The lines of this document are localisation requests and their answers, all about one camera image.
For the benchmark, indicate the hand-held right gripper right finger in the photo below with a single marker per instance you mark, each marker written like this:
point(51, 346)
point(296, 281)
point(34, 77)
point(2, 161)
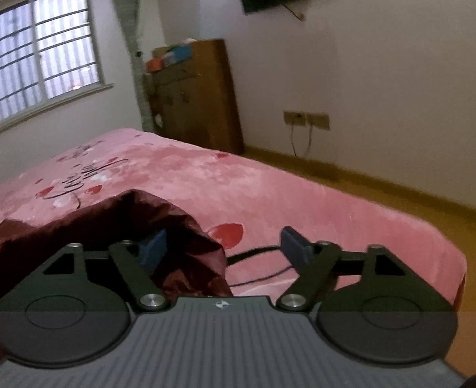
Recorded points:
point(296, 247)

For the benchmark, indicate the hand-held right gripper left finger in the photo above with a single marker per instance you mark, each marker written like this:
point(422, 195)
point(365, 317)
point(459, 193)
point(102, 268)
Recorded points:
point(153, 252)

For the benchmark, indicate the maroon down jacket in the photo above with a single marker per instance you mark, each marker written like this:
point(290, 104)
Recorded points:
point(100, 226)

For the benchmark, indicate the pink printed blanket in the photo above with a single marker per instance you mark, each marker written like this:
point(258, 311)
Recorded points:
point(286, 194)

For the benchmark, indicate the wooden cabinet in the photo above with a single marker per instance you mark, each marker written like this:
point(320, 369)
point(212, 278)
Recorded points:
point(197, 97)

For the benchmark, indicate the orange box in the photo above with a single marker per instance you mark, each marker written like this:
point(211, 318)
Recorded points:
point(154, 66)

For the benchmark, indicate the blue box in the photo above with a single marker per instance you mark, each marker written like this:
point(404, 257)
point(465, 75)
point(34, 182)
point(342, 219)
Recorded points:
point(178, 55)

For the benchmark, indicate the brown cardboard box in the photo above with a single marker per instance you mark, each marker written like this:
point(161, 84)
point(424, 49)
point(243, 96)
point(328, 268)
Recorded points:
point(160, 51)

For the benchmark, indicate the grey patterned curtain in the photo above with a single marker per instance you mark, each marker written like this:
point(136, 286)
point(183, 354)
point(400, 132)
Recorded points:
point(134, 28)

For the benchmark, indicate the barred window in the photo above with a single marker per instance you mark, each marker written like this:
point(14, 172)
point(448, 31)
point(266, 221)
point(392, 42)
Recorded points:
point(39, 48)

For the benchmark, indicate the wooden wall outlet plate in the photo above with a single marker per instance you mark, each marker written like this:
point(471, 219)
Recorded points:
point(318, 121)
point(295, 118)

